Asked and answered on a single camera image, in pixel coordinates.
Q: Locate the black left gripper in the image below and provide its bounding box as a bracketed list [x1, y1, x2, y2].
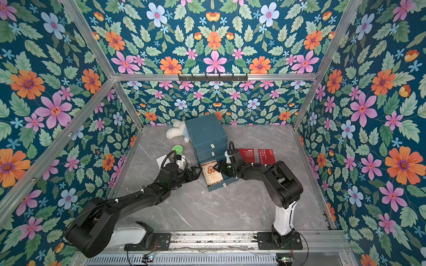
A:
[168, 166, 203, 192]

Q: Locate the cream postcard orange print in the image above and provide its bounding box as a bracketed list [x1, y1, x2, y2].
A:
[201, 160, 224, 187]

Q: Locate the red postcard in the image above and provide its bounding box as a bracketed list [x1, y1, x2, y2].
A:
[258, 149, 276, 165]
[240, 149, 256, 164]

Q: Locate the teal drawer cabinet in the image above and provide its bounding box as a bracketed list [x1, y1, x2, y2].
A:
[185, 114, 237, 192]

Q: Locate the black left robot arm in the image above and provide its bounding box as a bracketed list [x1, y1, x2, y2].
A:
[63, 151, 202, 258]

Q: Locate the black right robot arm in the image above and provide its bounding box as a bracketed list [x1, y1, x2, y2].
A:
[214, 141, 304, 249]

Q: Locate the green lidded air freshener can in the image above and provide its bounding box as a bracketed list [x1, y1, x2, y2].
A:
[172, 145, 184, 155]

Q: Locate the white rectangular plastic box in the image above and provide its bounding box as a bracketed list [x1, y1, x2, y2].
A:
[156, 155, 175, 169]

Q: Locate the white plush toy blue hoodie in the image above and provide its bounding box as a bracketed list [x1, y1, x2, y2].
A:
[166, 121, 190, 143]

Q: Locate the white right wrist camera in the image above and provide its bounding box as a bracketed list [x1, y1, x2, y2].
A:
[225, 151, 234, 164]

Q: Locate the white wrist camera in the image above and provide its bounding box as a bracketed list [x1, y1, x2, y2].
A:
[176, 155, 187, 170]
[225, 151, 234, 164]

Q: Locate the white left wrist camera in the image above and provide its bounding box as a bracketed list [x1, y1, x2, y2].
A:
[176, 155, 187, 170]

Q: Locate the metal hook rail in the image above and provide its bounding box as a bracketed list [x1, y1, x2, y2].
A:
[177, 74, 249, 82]

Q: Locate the aluminium horizontal frame bar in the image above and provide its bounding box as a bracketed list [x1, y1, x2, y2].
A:
[113, 73, 317, 82]

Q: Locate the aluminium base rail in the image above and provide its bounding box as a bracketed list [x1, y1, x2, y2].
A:
[71, 230, 358, 266]

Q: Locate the aluminium corner frame post left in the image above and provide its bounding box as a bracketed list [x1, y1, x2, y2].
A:
[62, 1, 143, 130]

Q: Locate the aluminium corner frame post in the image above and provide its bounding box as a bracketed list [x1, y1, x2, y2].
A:
[62, 1, 143, 130]
[292, 0, 362, 132]

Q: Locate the aluminium corner frame post right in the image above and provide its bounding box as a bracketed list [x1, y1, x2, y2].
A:
[292, 0, 362, 132]

